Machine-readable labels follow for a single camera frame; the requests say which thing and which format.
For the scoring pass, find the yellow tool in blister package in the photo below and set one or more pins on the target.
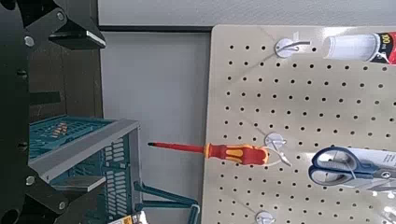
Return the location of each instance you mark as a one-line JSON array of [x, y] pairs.
[[129, 219]]

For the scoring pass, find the white partition panel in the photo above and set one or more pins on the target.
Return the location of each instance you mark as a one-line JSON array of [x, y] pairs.
[[249, 12]]

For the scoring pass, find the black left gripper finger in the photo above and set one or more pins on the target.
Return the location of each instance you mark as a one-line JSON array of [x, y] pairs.
[[74, 28], [77, 183]]

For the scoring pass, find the red white sealant tube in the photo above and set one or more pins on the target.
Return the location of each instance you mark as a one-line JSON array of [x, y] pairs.
[[351, 46]]

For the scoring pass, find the blue plastic crate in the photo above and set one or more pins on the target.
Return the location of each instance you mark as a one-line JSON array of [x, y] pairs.
[[84, 146]]

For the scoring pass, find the white metal pegboard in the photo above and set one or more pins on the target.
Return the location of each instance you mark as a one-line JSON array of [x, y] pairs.
[[311, 109]]

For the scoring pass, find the grey backing panel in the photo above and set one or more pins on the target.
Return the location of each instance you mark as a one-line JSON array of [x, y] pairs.
[[155, 93]]

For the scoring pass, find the red yellow screwdriver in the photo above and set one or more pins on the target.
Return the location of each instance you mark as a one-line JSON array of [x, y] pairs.
[[236, 154]]

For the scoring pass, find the white pegboard hook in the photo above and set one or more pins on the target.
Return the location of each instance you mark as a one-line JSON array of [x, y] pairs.
[[275, 141], [285, 48], [264, 217]]

